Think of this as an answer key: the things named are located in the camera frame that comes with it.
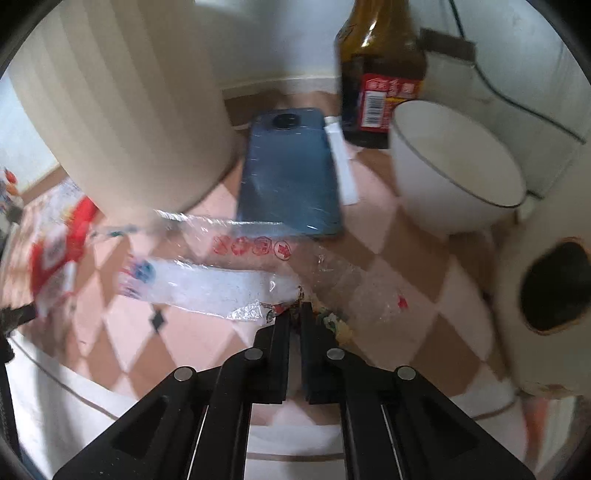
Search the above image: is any white bowl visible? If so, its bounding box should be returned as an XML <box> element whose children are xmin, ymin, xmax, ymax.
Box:
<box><xmin>388</xmin><ymin>99</ymin><xmax>527</xmax><ymax>234</ymax></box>

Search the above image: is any black power cable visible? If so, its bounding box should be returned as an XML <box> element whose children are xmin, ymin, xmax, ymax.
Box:
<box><xmin>450</xmin><ymin>0</ymin><xmax>586</xmax><ymax>145</ymax></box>

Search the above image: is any clear plastic wrapper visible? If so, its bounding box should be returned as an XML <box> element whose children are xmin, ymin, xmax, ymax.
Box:
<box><xmin>90</xmin><ymin>210</ymin><xmax>411</xmax><ymax>342</ymax></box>

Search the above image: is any cream utensil holder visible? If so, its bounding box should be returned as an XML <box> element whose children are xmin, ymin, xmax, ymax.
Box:
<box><xmin>9</xmin><ymin>0</ymin><xmax>241</xmax><ymax>227</ymax></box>

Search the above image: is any red tissue pack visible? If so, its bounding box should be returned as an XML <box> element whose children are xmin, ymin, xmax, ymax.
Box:
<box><xmin>28</xmin><ymin>180</ymin><xmax>100</xmax><ymax>319</ymax></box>

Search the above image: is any white and pink electric kettle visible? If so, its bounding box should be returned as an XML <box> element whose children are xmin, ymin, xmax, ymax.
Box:
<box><xmin>496</xmin><ymin>203</ymin><xmax>591</xmax><ymax>402</ymax></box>

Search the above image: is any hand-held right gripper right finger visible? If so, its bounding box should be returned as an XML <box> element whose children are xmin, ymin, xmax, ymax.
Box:
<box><xmin>301</xmin><ymin>304</ymin><xmax>536</xmax><ymax>480</ymax></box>

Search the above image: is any blue smartphone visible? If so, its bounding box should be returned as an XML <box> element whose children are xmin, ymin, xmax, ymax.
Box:
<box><xmin>235</xmin><ymin>108</ymin><xmax>345</xmax><ymax>240</ymax></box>

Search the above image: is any checkered table mat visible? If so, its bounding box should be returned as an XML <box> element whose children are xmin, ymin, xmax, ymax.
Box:
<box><xmin>0</xmin><ymin>90</ymin><xmax>591</xmax><ymax>480</ymax></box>

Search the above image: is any small jar with dark lid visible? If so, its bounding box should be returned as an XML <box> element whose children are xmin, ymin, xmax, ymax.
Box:
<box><xmin>418</xmin><ymin>28</ymin><xmax>478</xmax><ymax>104</ymax></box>

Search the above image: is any brown sauce bottle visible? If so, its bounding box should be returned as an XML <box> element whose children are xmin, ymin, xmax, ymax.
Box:
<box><xmin>335</xmin><ymin>0</ymin><xmax>428</xmax><ymax>149</ymax></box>

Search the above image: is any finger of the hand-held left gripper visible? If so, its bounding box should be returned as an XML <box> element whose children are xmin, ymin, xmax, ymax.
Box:
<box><xmin>0</xmin><ymin>302</ymin><xmax>37</xmax><ymax>334</ymax></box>

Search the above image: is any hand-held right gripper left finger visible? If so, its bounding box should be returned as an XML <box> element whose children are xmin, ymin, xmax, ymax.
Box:
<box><xmin>53</xmin><ymin>313</ymin><xmax>293</xmax><ymax>480</ymax></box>

